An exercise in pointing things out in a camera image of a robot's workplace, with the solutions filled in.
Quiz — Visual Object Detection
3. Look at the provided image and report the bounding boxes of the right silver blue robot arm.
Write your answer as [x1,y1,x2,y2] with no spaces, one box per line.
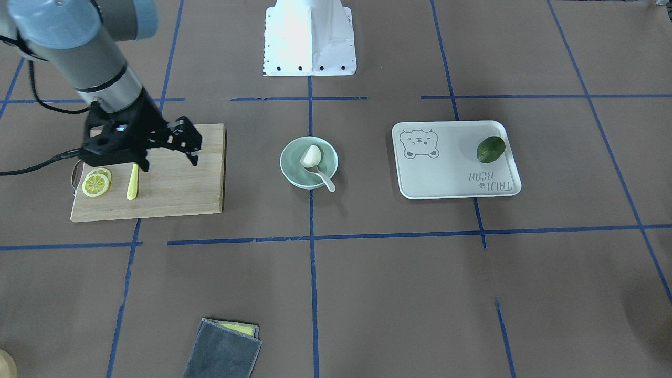
[2,1,202,175]

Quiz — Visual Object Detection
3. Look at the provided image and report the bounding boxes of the grey yellow folded cloth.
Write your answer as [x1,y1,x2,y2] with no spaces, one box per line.
[182,318,263,377]

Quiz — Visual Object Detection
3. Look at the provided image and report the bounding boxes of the light green bowl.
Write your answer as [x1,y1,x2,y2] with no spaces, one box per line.
[279,136,339,190]

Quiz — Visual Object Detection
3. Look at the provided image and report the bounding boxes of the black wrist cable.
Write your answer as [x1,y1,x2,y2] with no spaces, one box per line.
[0,31,92,176]

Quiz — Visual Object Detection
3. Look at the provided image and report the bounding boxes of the stacked lemon slices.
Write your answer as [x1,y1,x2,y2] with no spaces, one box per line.
[81,167,112,197]

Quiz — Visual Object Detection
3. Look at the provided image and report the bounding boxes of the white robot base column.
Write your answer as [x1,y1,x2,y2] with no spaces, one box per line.
[262,1,358,77]

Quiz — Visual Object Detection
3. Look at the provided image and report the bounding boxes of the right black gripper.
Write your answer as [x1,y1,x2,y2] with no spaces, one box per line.
[79,89,203,172]

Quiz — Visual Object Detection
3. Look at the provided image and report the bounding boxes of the bamboo cutting board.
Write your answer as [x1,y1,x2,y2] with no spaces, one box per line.
[70,123,226,223]

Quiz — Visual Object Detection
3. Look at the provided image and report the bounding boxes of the green avocado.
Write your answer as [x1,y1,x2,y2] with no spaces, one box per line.
[477,136,507,164]

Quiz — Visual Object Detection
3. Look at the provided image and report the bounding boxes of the white bear tray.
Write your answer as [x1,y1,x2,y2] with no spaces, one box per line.
[391,120,522,200]

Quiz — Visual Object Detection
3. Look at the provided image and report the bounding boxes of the yellow plastic knife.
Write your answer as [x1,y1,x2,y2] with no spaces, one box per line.
[125,163,140,201]

